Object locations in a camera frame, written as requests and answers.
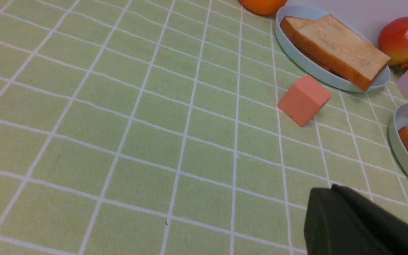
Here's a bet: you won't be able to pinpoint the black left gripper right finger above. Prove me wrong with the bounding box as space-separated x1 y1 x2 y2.
331 184 408 255

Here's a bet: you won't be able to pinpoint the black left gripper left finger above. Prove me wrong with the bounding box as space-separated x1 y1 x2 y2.
304 188 392 255

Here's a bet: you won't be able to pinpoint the salmon red cube block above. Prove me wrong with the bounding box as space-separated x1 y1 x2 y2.
277 74 332 126

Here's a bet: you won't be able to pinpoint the light blue bread plate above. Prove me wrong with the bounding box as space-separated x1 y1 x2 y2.
274 5 391 93

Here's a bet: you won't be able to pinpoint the toast bread loaf slices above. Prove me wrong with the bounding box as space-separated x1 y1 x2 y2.
280 15 391 92

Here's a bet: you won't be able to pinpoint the red yellow apple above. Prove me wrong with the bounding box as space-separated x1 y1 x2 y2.
378 17 408 67

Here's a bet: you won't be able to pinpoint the orange fruit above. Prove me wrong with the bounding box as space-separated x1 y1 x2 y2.
239 0 287 16

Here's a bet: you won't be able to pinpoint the green checkered tablecloth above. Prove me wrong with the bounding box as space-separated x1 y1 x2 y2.
0 0 408 255

